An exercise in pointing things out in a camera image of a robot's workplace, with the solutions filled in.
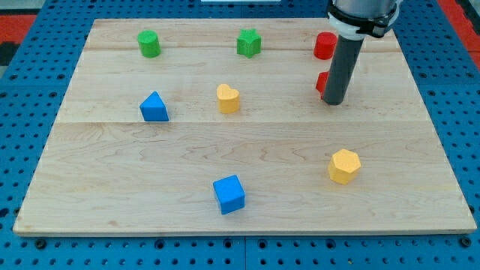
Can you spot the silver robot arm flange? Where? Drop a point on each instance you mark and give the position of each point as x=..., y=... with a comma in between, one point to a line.
x=355, y=19

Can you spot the green star block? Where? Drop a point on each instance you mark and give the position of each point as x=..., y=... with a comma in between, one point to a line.
x=249, y=43

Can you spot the yellow heart block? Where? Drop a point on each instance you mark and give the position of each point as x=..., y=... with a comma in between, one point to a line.
x=228, y=99

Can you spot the blue cube block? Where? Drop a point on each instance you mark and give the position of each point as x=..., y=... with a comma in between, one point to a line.
x=229, y=194

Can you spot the wooden board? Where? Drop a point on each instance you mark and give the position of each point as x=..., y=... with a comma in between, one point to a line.
x=105, y=171

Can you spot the blue triangle block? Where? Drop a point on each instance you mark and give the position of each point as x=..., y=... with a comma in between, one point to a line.
x=153, y=109

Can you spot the red block behind rod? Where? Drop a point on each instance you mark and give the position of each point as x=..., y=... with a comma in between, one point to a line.
x=322, y=79

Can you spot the yellow hexagon block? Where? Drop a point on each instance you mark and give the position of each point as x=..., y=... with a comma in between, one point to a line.
x=344, y=166

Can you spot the red cylinder block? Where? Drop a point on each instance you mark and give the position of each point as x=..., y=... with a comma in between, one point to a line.
x=325, y=45

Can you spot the green cylinder block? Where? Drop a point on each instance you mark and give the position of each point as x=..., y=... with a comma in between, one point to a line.
x=149, y=45

